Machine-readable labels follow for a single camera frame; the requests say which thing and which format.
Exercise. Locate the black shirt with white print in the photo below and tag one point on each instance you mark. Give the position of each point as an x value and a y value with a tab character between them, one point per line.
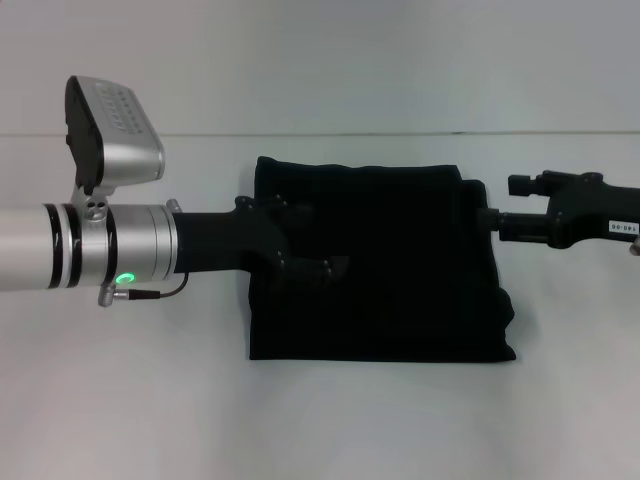
390	270

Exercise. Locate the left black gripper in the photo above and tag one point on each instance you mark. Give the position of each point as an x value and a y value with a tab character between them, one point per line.
220	240

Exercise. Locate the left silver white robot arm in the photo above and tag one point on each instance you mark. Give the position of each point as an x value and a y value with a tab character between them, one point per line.
75	245

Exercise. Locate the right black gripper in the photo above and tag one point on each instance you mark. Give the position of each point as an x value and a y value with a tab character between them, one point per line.
590	215

